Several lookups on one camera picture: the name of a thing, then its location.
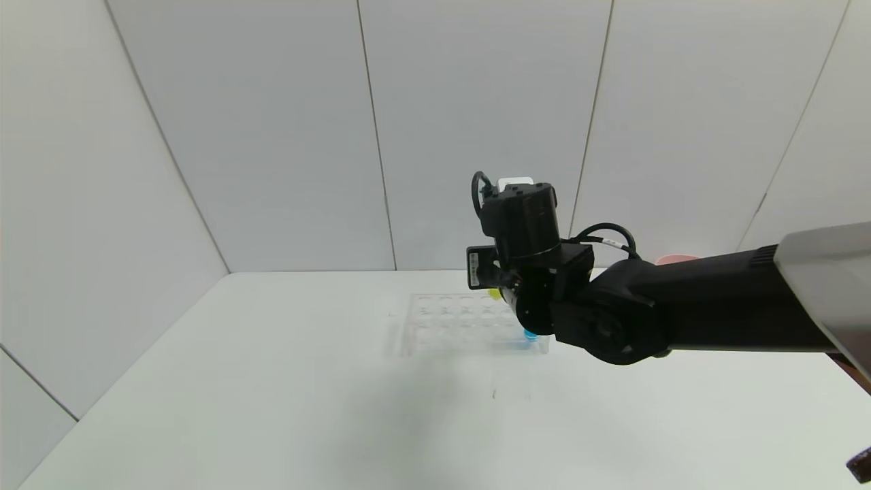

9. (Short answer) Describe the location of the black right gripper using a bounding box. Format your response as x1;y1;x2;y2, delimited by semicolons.
466;245;504;290

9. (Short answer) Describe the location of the black camera cable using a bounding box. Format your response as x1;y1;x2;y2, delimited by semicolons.
471;171;496;219

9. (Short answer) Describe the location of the clear plastic test tube rack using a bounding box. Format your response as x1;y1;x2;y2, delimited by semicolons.
401;293;550;357

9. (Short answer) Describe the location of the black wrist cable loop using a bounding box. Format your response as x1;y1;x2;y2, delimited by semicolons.
570;222;641;261

